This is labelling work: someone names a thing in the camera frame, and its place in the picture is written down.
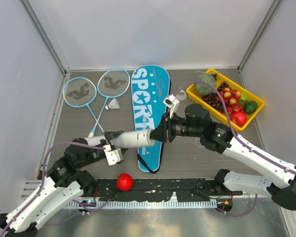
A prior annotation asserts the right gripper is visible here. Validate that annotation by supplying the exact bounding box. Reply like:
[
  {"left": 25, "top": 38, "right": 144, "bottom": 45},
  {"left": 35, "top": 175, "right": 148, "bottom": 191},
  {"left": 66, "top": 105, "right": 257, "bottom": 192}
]
[{"left": 148, "top": 111, "right": 203, "bottom": 142}]

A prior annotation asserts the white shuttlecock tube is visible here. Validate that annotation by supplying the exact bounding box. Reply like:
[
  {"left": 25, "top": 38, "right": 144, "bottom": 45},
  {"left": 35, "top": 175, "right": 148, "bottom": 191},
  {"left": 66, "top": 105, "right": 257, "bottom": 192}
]
[{"left": 85, "top": 129, "right": 156, "bottom": 149}]

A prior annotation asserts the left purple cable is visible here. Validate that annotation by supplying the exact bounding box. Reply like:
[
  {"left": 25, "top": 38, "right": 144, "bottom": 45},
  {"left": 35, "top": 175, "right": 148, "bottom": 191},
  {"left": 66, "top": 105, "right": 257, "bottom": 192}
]
[{"left": 0, "top": 143, "right": 107, "bottom": 237}]

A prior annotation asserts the right blue badminton racket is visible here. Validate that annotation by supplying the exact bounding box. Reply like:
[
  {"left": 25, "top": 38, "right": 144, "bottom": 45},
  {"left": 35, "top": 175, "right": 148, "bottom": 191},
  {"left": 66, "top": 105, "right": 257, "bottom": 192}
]
[{"left": 88, "top": 68, "right": 130, "bottom": 137}]

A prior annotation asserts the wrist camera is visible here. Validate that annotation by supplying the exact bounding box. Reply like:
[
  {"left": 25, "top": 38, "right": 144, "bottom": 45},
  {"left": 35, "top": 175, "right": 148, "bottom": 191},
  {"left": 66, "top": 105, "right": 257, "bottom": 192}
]
[
  {"left": 163, "top": 94, "right": 180, "bottom": 118},
  {"left": 103, "top": 145, "right": 123, "bottom": 165}
]

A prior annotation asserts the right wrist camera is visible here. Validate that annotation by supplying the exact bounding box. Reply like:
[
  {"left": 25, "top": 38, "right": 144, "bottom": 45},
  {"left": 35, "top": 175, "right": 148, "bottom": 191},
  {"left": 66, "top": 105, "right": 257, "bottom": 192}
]
[{"left": 163, "top": 94, "right": 180, "bottom": 118}]

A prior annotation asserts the red apple in tray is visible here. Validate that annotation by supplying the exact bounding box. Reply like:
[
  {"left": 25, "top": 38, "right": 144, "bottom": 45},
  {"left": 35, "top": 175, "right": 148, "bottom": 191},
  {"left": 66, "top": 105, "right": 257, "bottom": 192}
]
[{"left": 231, "top": 111, "right": 247, "bottom": 127}]

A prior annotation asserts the left blue badminton racket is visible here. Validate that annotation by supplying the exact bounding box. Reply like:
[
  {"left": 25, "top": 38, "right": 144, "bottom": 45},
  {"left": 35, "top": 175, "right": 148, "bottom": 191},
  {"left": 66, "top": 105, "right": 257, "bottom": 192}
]
[{"left": 62, "top": 77, "right": 104, "bottom": 137}]

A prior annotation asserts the shuttlecock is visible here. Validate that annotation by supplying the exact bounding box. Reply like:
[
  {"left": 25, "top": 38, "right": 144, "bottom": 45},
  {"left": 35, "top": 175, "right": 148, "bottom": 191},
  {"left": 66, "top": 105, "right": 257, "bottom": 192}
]
[
  {"left": 105, "top": 98, "right": 120, "bottom": 110},
  {"left": 176, "top": 89, "right": 187, "bottom": 101}
]

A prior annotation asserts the green melon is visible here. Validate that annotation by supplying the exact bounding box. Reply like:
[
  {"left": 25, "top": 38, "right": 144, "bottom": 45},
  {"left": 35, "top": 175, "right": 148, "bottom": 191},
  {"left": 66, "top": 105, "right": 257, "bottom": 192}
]
[{"left": 194, "top": 73, "right": 216, "bottom": 96}]

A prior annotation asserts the black front rail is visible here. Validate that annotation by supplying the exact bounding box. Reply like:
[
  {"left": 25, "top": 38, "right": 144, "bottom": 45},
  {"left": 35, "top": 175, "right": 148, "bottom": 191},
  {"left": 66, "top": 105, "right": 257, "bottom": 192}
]
[{"left": 81, "top": 178, "right": 243, "bottom": 202}]

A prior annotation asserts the blue racket bag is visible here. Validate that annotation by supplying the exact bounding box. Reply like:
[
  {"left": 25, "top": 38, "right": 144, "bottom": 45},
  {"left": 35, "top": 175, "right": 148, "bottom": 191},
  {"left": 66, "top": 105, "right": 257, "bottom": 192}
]
[{"left": 131, "top": 65, "right": 171, "bottom": 174}]

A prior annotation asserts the green lime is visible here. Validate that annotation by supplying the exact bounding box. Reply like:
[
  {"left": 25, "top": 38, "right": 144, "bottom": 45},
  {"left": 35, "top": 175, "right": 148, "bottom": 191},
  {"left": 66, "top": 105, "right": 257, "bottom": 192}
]
[{"left": 243, "top": 101, "right": 258, "bottom": 114}]

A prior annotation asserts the red cherry cluster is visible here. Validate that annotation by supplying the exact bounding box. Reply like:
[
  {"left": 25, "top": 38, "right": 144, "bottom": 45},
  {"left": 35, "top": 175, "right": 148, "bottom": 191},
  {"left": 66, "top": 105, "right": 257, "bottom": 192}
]
[{"left": 216, "top": 87, "right": 247, "bottom": 115}]

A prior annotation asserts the dark grape bunch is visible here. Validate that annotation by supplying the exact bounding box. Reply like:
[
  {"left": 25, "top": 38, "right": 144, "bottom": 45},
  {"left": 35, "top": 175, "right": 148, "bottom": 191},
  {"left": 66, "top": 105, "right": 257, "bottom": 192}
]
[{"left": 202, "top": 81, "right": 228, "bottom": 114}]

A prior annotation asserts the clear tube lid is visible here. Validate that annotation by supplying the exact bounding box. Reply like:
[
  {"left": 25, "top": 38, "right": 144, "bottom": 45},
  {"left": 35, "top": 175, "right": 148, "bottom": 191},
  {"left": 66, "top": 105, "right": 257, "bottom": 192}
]
[{"left": 195, "top": 138, "right": 205, "bottom": 148}]

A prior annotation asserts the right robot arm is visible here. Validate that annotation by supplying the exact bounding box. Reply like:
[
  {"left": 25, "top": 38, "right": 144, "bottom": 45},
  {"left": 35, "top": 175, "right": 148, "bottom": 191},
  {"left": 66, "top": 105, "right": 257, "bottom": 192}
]
[{"left": 150, "top": 104, "right": 296, "bottom": 211}]

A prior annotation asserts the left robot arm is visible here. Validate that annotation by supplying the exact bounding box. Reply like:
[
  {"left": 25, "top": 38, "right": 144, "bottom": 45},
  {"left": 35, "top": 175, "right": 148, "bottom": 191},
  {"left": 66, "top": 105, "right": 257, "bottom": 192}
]
[{"left": 0, "top": 131, "right": 150, "bottom": 237}]

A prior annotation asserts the white cable duct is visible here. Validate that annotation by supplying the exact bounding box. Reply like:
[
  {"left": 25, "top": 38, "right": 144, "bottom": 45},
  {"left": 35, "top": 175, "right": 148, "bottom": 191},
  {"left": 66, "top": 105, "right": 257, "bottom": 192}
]
[{"left": 64, "top": 199, "right": 217, "bottom": 210}]

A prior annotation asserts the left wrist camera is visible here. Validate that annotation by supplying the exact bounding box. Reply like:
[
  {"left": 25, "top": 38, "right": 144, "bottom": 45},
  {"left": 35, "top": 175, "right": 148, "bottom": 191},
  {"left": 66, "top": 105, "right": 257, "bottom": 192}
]
[{"left": 103, "top": 145, "right": 123, "bottom": 165}]

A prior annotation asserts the blue badminton racket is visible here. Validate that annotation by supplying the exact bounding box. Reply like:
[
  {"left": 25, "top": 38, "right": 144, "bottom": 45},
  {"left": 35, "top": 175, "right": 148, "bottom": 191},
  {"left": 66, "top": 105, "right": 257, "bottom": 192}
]
[
  {"left": 88, "top": 68, "right": 130, "bottom": 137},
  {"left": 62, "top": 77, "right": 104, "bottom": 137}
]

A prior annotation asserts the red ball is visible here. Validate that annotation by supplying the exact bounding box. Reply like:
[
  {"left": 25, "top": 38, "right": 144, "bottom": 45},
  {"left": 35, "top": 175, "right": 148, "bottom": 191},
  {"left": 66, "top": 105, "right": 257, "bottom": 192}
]
[{"left": 116, "top": 173, "right": 134, "bottom": 192}]

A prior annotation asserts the yellow plastic tray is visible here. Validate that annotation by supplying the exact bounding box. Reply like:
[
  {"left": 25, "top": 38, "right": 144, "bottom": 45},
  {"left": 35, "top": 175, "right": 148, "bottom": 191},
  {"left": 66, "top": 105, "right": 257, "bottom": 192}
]
[{"left": 186, "top": 69, "right": 265, "bottom": 131}]

